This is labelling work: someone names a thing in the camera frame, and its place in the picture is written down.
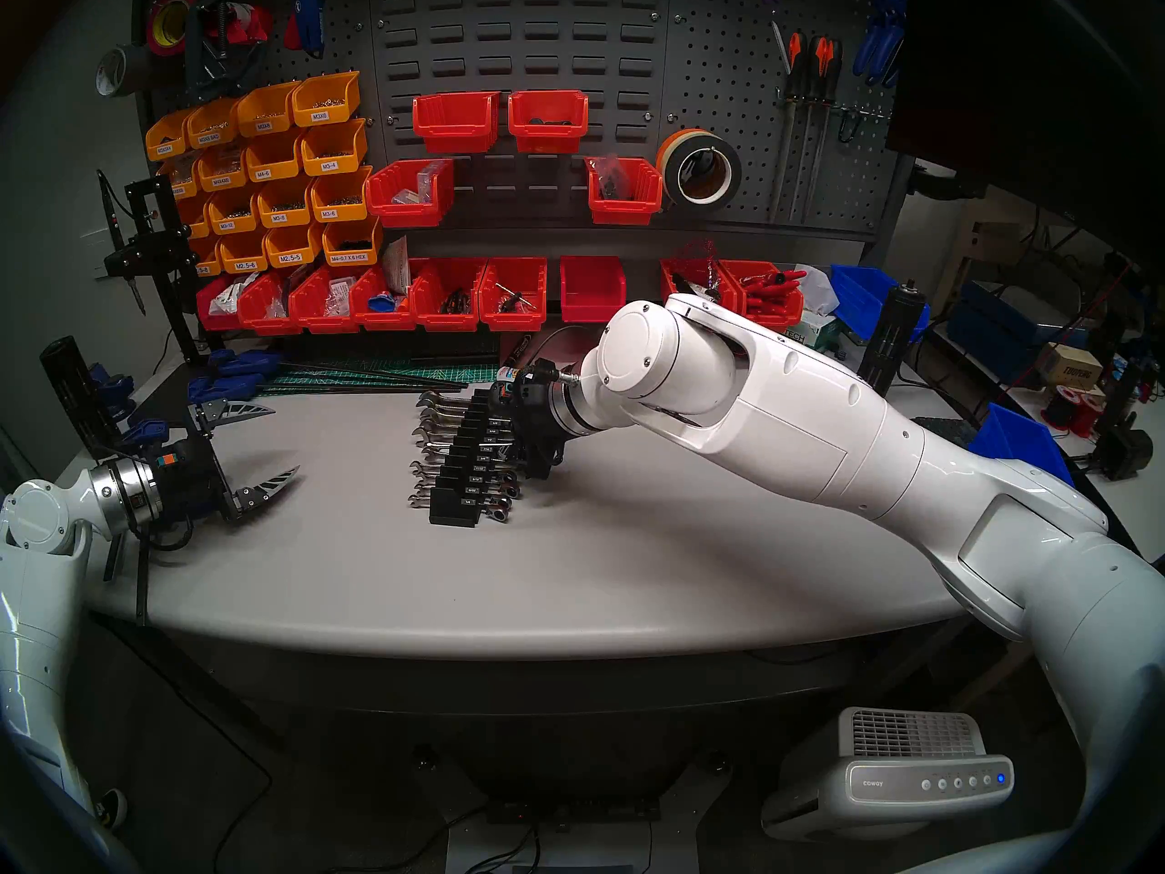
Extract white Coway air purifier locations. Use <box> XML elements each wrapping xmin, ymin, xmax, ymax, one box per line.
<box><xmin>760</xmin><ymin>706</ymin><xmax>1016</xmax><ymax>841</ymax></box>

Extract black handled screwdriver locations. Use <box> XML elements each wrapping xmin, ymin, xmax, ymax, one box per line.
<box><xmin>805</xmin><ymin>39</ymin><xmax>847</xmax><ymax>218</ymax></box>

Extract red handled pliers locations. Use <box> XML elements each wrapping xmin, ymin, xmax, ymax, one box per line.
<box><xmin>742</xmin><ymin>269</ymin><xmax>808</xmax><ymax>310</ymax></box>

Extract dark blue storage bin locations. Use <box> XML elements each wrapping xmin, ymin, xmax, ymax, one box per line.
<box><xmin>947</xmin><ymin>280</ymin><xmax>1061</xmax><ymax>381</ymax></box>

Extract red white hanging tool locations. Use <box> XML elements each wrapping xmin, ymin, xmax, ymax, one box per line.
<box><xmin>218</xmin><ymin>0</ymin><xmax>276</xmax><ymax>49</ymax></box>

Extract green cutting mat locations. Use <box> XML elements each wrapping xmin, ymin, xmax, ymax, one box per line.
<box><xmin>264</xmin><ymin>362</ymin><xmax>501</xmax><ymax>398</ymax></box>

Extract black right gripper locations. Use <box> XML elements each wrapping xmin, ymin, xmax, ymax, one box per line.
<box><xmin>491</xmin><ymin>374</ymin><xmax>572</xmax><ymax>482</ymax></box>

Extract grey metal pegboard wall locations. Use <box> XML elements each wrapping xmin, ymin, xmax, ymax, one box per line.
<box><xmin>137</xmin><ymin>0</ymin><xmax>916</xmax><ymax>240</ymax></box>

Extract orange bin labelled M3X6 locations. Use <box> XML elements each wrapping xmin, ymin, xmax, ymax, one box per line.
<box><xmin>291</xmin><ymin>71</ymin><xmax>362</xmax><ymax>128</ymax></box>

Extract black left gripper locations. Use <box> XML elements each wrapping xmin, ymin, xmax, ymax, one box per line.
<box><xmin>150</xmin><ymin>399</ymin><xmax>301</xmax><ymax>525</ymax></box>

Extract green white glove box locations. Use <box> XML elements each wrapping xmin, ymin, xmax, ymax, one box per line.
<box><xmin>783</xmin><ymin>310</ymin><xmax>846</xmax><ymax>352</ymax></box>

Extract black ribbed post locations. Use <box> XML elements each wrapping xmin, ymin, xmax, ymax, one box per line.
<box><xmin>39</xmin><ymin>335</ymin><xmax>119</xmax><ymax>459</ymax></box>

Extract clear plastic parts box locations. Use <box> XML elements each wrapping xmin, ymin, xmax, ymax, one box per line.
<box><xmin>391</xmin><ymin>162</ymin><xmax>447</xmax><ymax>207</ymax></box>

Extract red plastic storage bin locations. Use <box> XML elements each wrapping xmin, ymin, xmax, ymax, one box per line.
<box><xmin>350</xmin><ymin>264</ymin><xmax>424</xmax><ymax>331</ymax></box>
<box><xmin>366</xmin><ymin>159</ymin><xmax>456</xmax><ymax>229</ymax></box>
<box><xmin>560</xmin><ymin>256</ymin><xmax>627</xmax><ymax>324</ymax></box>
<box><xmin>289</xmin><ymin>264</ymin><xmax>360</xmax><ymax>334</ymax></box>
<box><xmin>508</xmin><ymin>89</ymin><xmax>590</xmax><ymax>154</ymax></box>
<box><xmin>196</xmin><ymin>276</ymin><xmax>247</xmax><ymax>333</ymax></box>
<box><xmin>478</xmin><ymin>258</ymin><xmax>549</xmax><ymax>331</ymax></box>
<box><xmin>411</xmin><ymin>258</ymin><xmax>488</xmax><ymax>331</ymax></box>
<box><xmin>412</xmin><ymin>92</ymin><xmax>501</xmax><ymax>154</ymax></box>
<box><xmin>238</xmin><ymin>271</ymin><xmax>297</xmax><ymax>336</ymax></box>
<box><xmin>724</xmin><ymin>260</ymin><xmax>806</xmax><ymax>330</ymax></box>
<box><xmin>587</xmin><ymin>158</ymin><xmax>664</xmax><ymax>227</ymax></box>
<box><xmin>660</xmin><ymin>259</ymin><xmax>738</xmax><ymax>307</ymax></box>

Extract black cylindrical can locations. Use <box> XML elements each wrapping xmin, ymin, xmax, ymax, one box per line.
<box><xmin>856</xmin><ymin>280</ymin><xmax>929</xmax><ymax>398</ymax></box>

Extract orange bin labelled M2.5-6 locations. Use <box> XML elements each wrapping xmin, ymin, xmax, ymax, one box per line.
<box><xmin>218</xmin><ymin>233</ymin><xmax>269</xmax><ymax>275</ymax></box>

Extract orange bin labelled M4-6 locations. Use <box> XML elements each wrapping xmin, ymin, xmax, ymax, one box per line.
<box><xmin>244</xmin><ymin>135</ymin><xmax>304</xmax><ymax>183</ymax></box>

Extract white plastic parts bag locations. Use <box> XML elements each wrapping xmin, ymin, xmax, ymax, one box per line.
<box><xmin>209</xmin><ymin>276</ymin><xmax>260</xmax><ymax>316</ymax></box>

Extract black metal hanging clamp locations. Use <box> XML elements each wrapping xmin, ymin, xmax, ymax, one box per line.
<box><xmin>185</xmin><ymin>0</ymin><xmax>247</xmax><ymax>108</ymax></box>

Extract orange bin labelled M3-4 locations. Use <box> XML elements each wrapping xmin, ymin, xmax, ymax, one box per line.
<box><xmin>300</xmin><ymin>118</ymin><xmax>370</xmax><ymax>177</ymax></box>

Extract orange bin labelled M3-8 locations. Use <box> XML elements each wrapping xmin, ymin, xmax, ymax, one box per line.
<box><xmin>257</xmin><ymin>180</ymin><xmax>315</xmax><ymax>229</ymax></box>

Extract black monitor screen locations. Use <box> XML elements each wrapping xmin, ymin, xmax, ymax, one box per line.
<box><xmin>887</xmin><ymin>0</ymin><xmax>1165</xmax><ymax>263</ymax></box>

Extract orange bin labelled M3-12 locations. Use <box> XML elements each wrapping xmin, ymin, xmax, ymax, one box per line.
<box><xmin>208</xmin><ymin>191</ymin><xmax>262</xmax><ymax>236</ymax></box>

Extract red yellow tape roll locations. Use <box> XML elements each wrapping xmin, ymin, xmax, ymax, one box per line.
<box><xmin>146</xmin><ymin>0</ymin><xmax>199</xmax><ymax>58</ymax></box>

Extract blue red handled cutter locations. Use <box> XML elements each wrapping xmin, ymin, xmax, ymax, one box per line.
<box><xmin>284</xmin><ymin>0</ymin><xmax>342</xmax><ymax>61</ymax></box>

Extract orange bin labelled M3-6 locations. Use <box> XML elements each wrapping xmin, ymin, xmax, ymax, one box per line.
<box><xmin>309</xmin><ymin>167</ymin><xmax>374</xmax><ymax>224</ymax></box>

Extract small cardboard box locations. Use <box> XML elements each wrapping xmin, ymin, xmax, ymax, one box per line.
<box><xmin>1039</xmin><ymin>342</ymin><xmax>1105</xmax><ymax>391</ymax></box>

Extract orange bin labelled M4 HEX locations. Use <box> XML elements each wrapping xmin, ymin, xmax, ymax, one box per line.
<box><xmin>322</xmin><ymin>217</ymin><xmax>385</xmax><ymax>268</ymax></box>

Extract orange black screwdriver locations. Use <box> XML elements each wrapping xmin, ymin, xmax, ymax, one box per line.
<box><xmin>792</xmin><ymin>35</ymin><xmax>836</xmax><ymax>222</ymax></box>
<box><xmin>774</xmin><ymin>30</ymin><xmax>811</xmax><ymax>222</ymax></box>

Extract orange bin labelled M3X8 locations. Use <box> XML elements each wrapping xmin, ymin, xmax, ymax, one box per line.
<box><xmin>237</xmin><ymin>85</ymin><xmax>297</xmax><ymax>138</ymax></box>

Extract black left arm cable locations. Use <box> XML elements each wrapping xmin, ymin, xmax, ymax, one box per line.
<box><xmin>102</xmin><ymin>517</ymin><xmax>197</xmax><ymax>627</ymax></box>

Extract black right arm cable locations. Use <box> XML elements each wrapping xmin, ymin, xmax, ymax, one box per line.
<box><xmin>523</xmin><ymin>326</ymin><xmax>583</xmax><ymax>387</ymax></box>

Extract orange bin labelled M2.5-5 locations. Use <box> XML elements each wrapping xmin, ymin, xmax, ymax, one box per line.
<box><xmin>264</xmin><ymin>224</ymin><xmax>326</xmax><ymax>270</ymax></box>

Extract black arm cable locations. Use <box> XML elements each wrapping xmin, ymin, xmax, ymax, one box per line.
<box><xmin>523</xmin><ymin>326</ymin><xmax>583</xmax><ymax>387</ymax></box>
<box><xmin>102</xmin><ymin>517</ymin><xmax>197</xmax><ymax>627</ymax></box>

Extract blue plastic storage bin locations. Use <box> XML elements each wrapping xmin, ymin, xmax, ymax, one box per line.
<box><xmin>969</xmin><ymin>402</ymin><xmax>1081</xmax><ymax>486</ymax></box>
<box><xmin>830</xmin><ymin>264</ymin><xmax>931</xmax><ymax>345</ymax></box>

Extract grey duct tape roll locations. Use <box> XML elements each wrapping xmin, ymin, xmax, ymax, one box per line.
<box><xmin>96</xmin><ymin>46</ymin><xmax>147</xmax><ymax>97</ymax></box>

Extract black metal frame stand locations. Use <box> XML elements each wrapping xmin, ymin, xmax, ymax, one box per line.
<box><xmin>96</xmin><ymin>171</ymin><xmax>215</xmax><ymax>365</ymax></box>

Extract black stepped wrench case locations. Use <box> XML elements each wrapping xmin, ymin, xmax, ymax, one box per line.
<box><xmin>428</xmin><ymin>388</ymin><xmax>511</xmax><ymax>529</ymax></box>

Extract blue handled pliers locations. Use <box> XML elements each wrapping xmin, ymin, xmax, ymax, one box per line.
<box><xmin>856</xmin><ymin>0</ymin><xmax>911</xmax><ymax>90</ymax></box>

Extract large tape roll orange edge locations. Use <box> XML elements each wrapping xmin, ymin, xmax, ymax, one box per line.
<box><xmin>657</xmin><ymin>127</ymin><xmax>743</xmax><ymax>213</ymax></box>

